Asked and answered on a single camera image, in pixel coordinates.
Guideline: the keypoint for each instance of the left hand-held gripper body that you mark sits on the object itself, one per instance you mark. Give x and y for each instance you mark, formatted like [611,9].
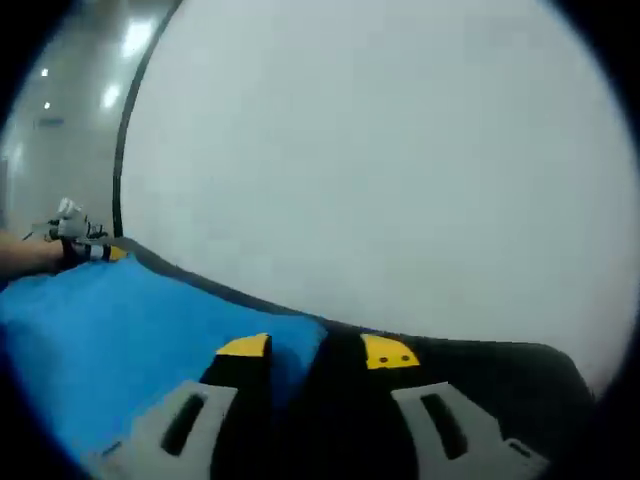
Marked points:
[70,225]

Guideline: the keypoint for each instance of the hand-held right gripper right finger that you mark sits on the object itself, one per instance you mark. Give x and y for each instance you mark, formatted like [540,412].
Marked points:
[475,430]

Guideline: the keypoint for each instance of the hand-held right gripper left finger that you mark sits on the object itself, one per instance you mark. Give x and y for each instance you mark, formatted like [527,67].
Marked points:
[150,435]

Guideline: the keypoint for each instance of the blue cloth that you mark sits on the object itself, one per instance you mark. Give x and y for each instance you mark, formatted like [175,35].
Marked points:
[125,340]

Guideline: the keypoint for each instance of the black partition frame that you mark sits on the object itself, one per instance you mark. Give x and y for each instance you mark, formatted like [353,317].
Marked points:
[125,150]

